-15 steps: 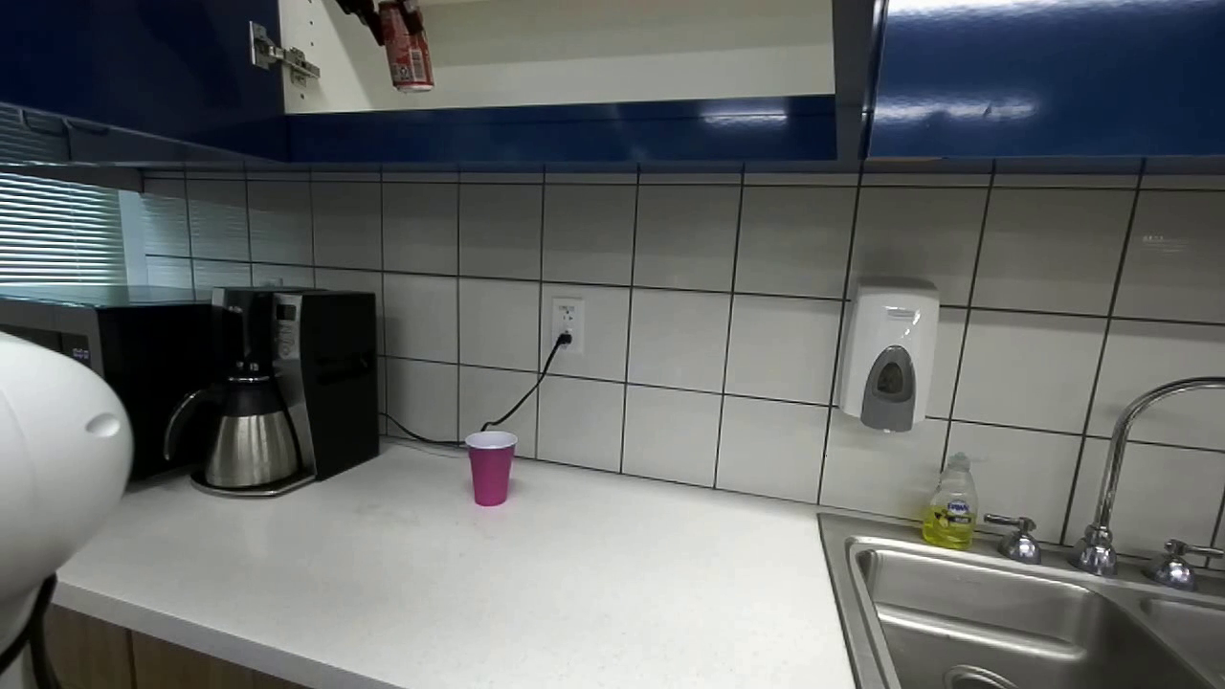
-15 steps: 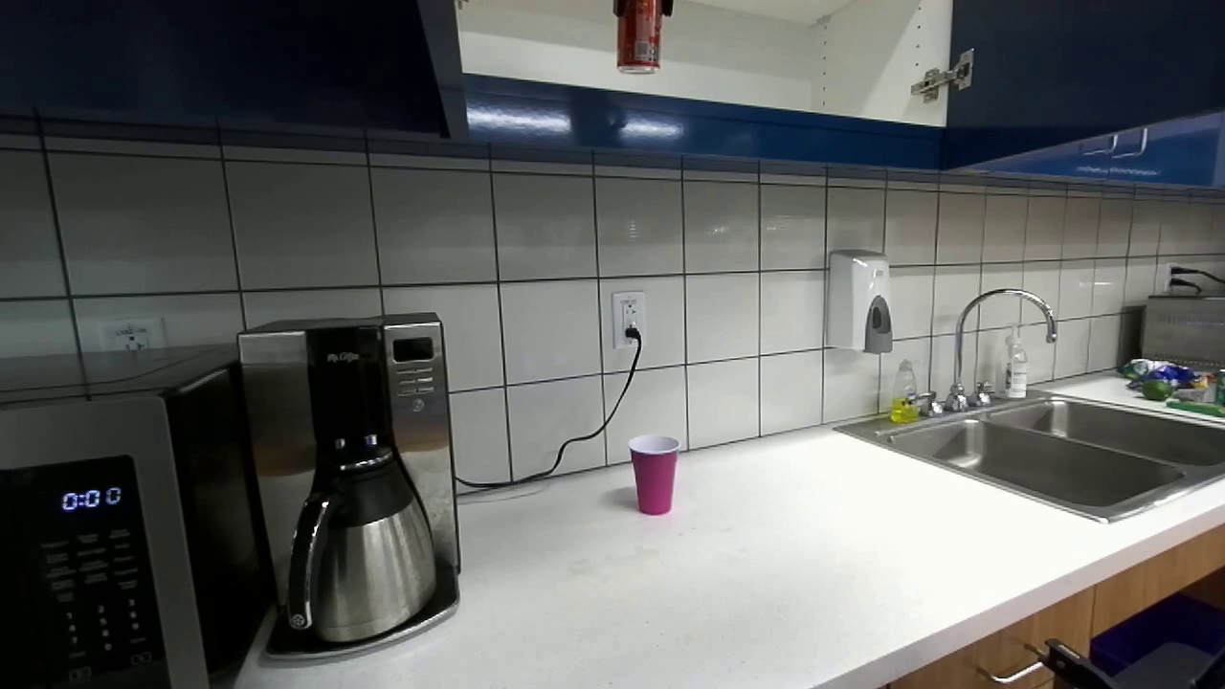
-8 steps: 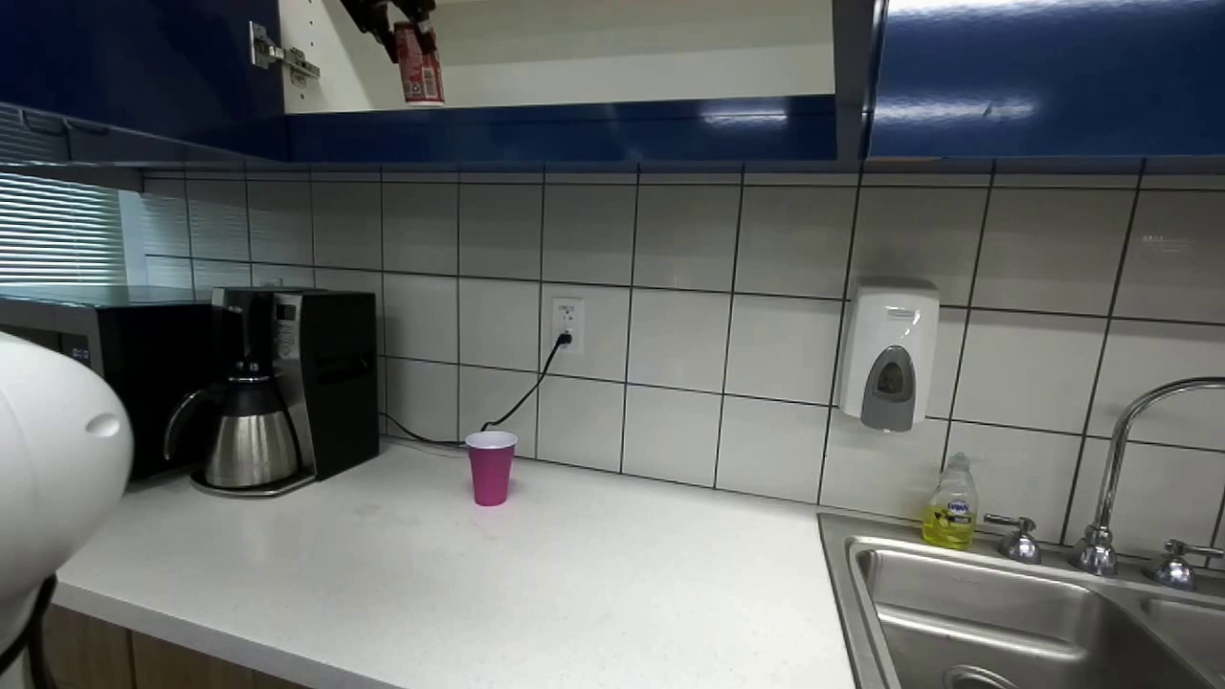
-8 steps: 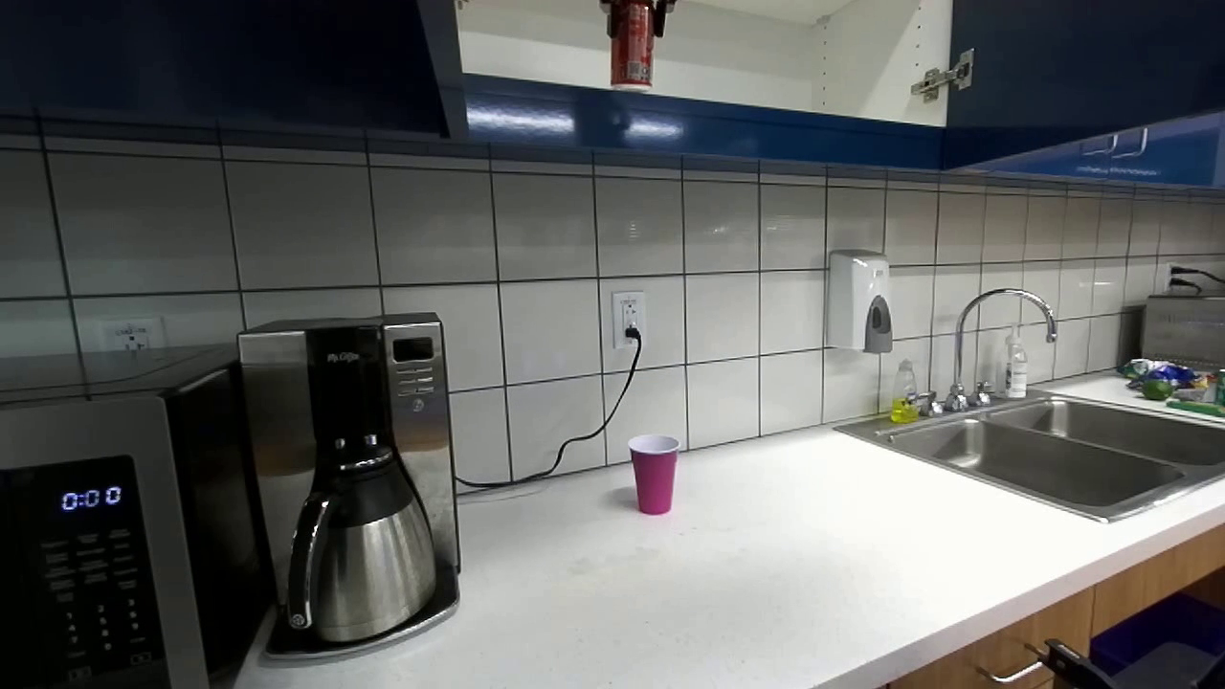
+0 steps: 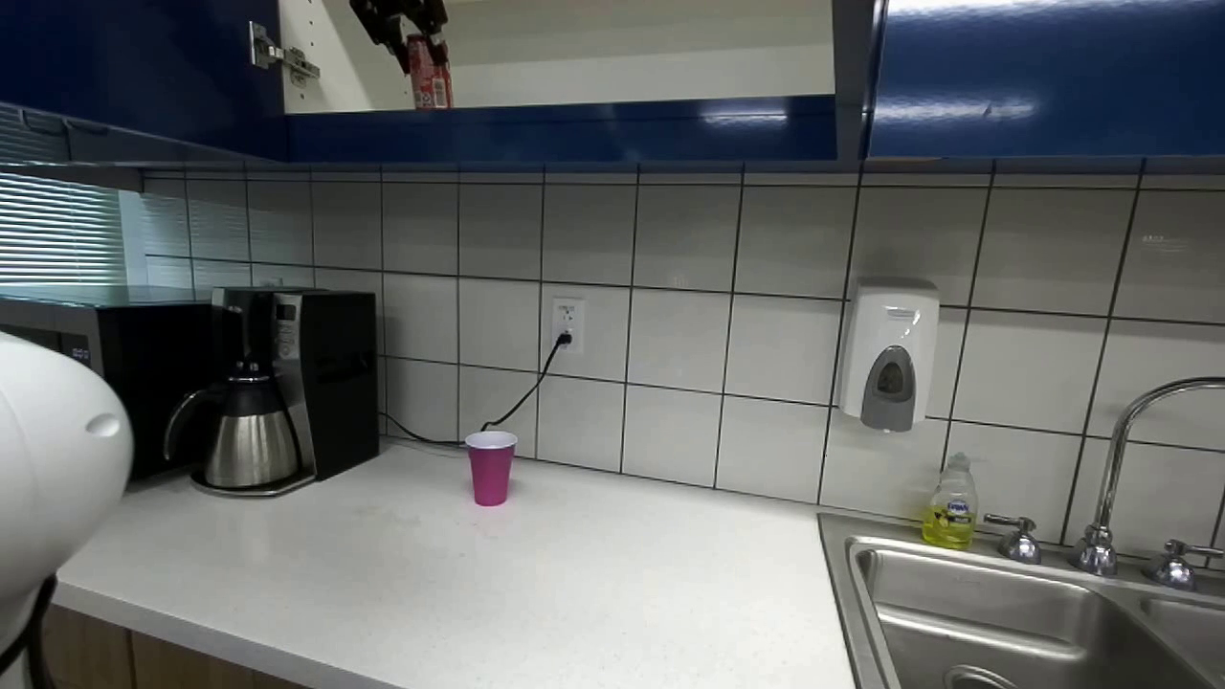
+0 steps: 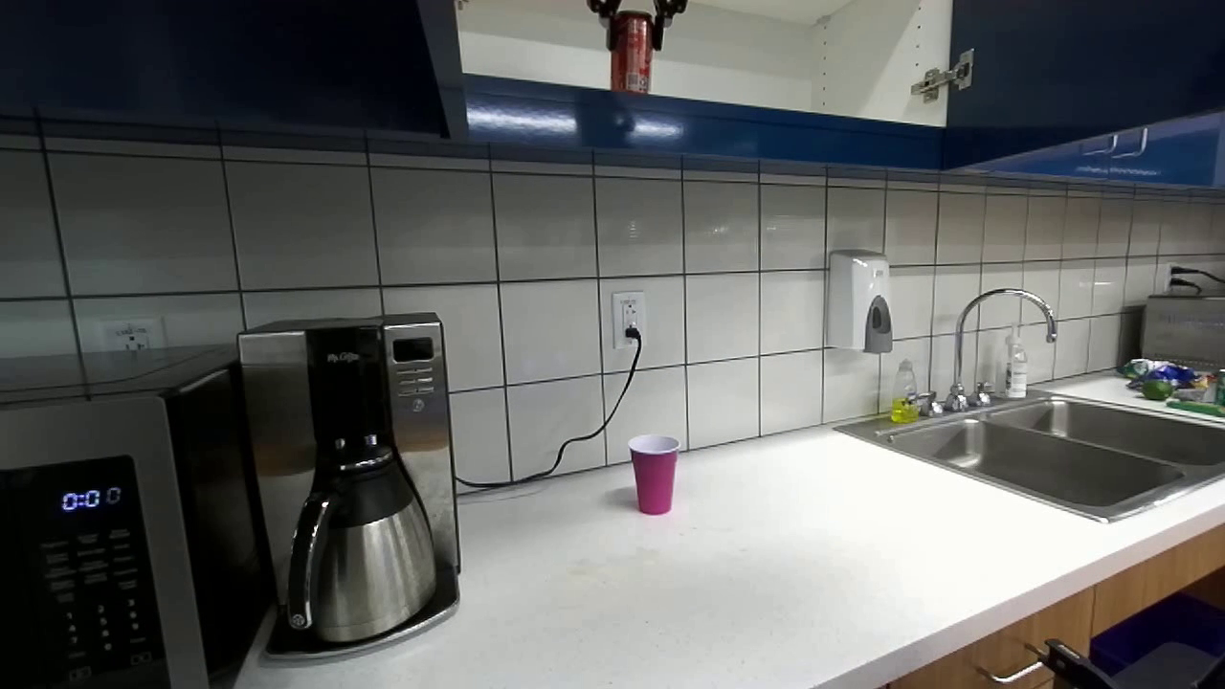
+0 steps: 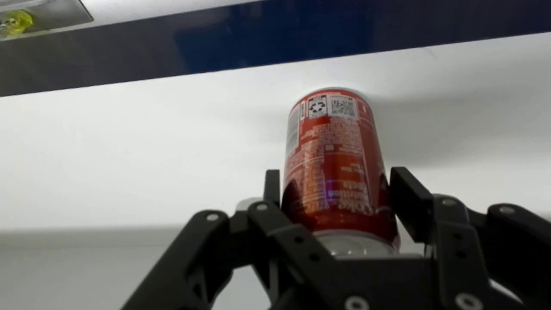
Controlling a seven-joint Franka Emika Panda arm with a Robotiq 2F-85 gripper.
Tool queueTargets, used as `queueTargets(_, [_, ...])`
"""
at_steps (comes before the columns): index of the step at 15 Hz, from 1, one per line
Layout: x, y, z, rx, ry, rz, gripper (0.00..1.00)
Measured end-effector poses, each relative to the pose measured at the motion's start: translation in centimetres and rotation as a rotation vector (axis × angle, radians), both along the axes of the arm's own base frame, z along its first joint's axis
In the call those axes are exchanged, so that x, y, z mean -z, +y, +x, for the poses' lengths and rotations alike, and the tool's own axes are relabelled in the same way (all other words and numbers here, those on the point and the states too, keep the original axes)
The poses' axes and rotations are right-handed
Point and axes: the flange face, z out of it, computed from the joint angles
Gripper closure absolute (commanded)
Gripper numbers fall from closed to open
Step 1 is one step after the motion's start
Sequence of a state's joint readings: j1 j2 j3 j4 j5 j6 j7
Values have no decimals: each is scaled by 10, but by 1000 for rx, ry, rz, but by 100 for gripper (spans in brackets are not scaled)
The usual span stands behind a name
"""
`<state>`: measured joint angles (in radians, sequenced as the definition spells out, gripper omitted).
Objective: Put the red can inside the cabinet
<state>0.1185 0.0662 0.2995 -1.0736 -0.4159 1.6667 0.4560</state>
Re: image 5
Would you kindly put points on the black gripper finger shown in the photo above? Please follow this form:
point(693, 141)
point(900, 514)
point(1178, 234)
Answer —
point(432, 18)
point(383, 23)

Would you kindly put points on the red soda can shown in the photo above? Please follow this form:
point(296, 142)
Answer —
point(432, 79)

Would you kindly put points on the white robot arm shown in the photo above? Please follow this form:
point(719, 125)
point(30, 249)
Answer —
point(44, 472)

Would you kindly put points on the metal cabinet hinge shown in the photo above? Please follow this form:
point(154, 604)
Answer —
point(284, 58)

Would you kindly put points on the blue cabinet door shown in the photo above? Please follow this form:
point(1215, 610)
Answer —
point(1047, 79)
point(129, 58)

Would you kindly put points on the wooden base cabinet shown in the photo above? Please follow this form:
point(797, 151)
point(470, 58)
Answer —
point(168, 664)

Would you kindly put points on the black coffee maker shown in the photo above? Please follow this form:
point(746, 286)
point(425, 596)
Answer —
point(333, 386)

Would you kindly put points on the window blinds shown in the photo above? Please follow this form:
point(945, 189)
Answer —
point(60, 241)

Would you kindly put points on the stainless steel coffee carafe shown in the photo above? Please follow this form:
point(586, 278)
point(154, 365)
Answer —
point(252, 447)

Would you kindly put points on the pink plastic cup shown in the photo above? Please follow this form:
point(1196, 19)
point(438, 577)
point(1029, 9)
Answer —
point(490, 472)

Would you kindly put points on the white soap dispenser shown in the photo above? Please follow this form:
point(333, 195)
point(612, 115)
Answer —
point(887, 356)

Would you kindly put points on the yellow dish soap bottle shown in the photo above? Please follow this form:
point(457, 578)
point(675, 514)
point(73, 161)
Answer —
point(950, 520)

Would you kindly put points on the chrome faucet spout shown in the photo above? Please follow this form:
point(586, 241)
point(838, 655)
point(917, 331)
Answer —
point(1123, 434)

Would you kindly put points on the stainless steel sink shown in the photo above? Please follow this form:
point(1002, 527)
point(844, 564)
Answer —
point(1021, 615)

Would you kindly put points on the blue wall cabinet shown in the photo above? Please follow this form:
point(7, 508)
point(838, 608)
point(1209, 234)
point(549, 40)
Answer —
point(576, 133)

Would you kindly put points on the white wall outlet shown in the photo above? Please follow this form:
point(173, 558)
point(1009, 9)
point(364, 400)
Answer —
point(568, 328)

